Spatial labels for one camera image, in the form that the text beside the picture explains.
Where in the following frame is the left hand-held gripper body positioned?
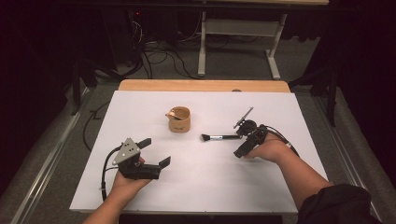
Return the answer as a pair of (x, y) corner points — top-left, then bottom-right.
(111, 137), (163, 182)

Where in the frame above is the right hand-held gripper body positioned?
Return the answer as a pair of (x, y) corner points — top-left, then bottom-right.
(233, 106), (270, 147)

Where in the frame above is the large black makeup brush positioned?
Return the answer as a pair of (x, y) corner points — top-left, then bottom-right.
(200, 133), (244, 143)

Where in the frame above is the wooden cup with bear figure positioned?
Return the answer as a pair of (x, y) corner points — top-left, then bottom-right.
(164, 105), (191, 133)

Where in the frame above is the person's right hand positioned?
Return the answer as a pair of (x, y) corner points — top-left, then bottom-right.
(244, 133), (295, 164)

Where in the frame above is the person's left hand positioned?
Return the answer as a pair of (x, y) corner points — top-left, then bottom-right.
(110, 170), (153, 201)

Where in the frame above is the white board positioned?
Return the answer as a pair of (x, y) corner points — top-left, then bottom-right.
(68, 90), (329, 216)

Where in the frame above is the wooden table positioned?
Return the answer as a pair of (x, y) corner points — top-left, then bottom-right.
(118, 78), (291, 93)

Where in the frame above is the dark metal stand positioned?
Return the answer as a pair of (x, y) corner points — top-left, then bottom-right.
(70, 60), (99, 117)
(288, 66), (339, 128)

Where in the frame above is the person's black sleeve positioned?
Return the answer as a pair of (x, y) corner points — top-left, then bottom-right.
(297, 183), (382, 224)

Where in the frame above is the black computer case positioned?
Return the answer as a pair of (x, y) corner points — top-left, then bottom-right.
(125, 8), (180, 45)

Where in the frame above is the right hand-held gripper cable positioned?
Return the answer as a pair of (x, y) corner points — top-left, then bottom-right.
(262, 124), (301, 158)

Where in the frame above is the hand-held gripper cable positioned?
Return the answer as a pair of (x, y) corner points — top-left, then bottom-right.
(262, 124), (301, 158)
(99, 145), (124, 202)

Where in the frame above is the left hand-held gripper cable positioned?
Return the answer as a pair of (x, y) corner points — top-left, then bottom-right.
(99, 145), (124, 202)

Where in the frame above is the black floor cable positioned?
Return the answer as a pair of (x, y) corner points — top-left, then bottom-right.
(82, 101), (110, 152)

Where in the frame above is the bundle of floor cables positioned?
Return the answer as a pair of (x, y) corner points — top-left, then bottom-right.
(124, 18), (204, 80)

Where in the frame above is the aluminium floor rail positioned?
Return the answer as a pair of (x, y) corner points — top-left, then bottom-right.
(312, 96), (386, 224)
(10, 88), (92, 224)

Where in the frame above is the grey metal frame stand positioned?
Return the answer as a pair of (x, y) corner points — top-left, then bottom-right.
(197, 0), (331, 80)

